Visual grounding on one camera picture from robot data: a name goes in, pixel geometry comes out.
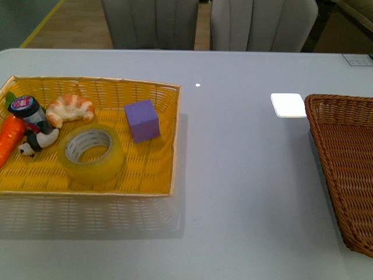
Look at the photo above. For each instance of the toy croissant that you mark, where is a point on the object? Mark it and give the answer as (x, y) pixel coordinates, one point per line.
(69, 107)

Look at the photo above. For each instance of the left grey chair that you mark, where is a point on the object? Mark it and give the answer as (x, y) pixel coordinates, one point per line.
(141, 25)

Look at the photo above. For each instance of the yellow woven basket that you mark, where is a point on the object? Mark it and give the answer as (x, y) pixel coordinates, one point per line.
(149, 166)

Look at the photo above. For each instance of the small label sticker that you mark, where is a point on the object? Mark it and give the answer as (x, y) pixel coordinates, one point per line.
(364, 60)

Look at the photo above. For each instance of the right grey chair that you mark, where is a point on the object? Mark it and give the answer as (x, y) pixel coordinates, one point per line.
(266, 26)

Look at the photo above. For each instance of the panda figurine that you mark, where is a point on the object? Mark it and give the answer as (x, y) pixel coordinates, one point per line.
(35, 142)

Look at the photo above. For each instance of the small black-lidded jar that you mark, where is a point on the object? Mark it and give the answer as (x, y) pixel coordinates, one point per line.
(28, 109)

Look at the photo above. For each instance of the brown wicker basket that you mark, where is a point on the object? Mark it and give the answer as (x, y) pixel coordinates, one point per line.
(341, 127)

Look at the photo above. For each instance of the purple foam cube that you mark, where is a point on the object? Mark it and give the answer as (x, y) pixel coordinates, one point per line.
(143, 120)

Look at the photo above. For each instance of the orange toy carrot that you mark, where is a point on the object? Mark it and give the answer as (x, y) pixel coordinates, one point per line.
(12, 133)

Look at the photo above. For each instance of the grey chair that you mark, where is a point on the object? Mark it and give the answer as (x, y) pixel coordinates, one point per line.
(141, 25)
(266, 26)

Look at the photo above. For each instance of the clear packing tape roll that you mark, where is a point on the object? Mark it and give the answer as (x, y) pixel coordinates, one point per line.
(91, 154)

